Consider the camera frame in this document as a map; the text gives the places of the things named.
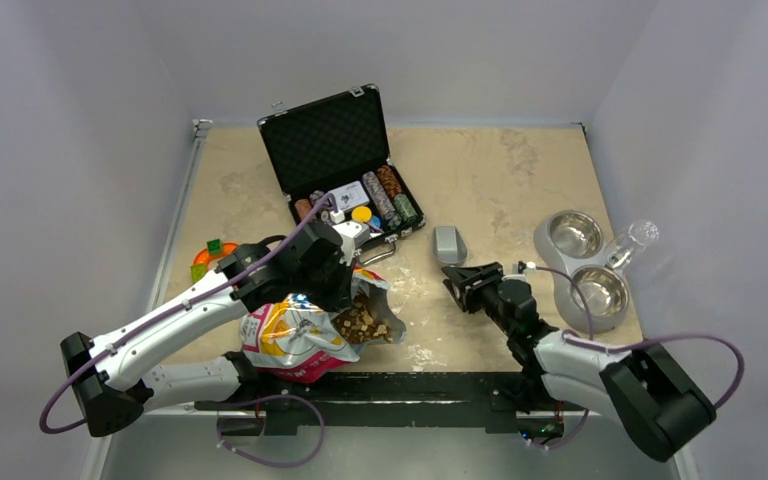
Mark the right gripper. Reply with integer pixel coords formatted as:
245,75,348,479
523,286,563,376
441,261,515,337

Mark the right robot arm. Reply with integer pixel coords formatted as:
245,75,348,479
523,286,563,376
441,262,718,462

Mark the grey double pet bowl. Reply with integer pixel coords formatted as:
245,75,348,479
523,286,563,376
533,210,630,333

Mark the black poker chip case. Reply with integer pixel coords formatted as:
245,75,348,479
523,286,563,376
257,83,426,266

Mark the yellow dealer chip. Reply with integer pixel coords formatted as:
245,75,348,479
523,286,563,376
351,205,373,224

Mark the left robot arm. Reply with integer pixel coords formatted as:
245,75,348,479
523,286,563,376
57,221,370,437

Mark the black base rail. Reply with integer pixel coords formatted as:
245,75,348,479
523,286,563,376
194,372,582,443

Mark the grey metal scoop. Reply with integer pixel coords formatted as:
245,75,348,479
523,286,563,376
432,226,468,267

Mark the orange green toy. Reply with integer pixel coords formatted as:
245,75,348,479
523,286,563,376
190,238,238,284

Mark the aluminium frame rail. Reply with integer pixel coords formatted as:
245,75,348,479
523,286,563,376
79,119,214,480

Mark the white playing card box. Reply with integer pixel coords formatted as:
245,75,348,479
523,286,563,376
327,180,370,211

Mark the clear water bottle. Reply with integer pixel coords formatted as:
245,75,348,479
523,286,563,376
605,220,660,271

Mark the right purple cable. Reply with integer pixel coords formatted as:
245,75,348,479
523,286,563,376
519,264,746,452

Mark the pet food bag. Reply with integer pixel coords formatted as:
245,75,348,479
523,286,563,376
239,268,406,384

